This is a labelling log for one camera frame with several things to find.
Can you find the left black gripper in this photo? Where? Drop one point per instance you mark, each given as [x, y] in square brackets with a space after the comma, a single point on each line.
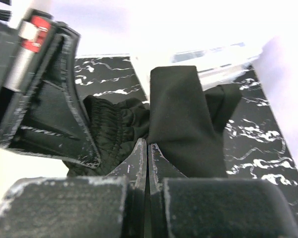
[40, 110]

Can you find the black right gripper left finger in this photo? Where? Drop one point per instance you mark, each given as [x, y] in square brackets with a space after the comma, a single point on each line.
[79, 207]

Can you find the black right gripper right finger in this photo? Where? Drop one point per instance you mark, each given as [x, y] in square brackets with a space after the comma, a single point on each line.
[183, 207]

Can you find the black garment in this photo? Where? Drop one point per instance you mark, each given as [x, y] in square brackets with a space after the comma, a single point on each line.
[185, 122]

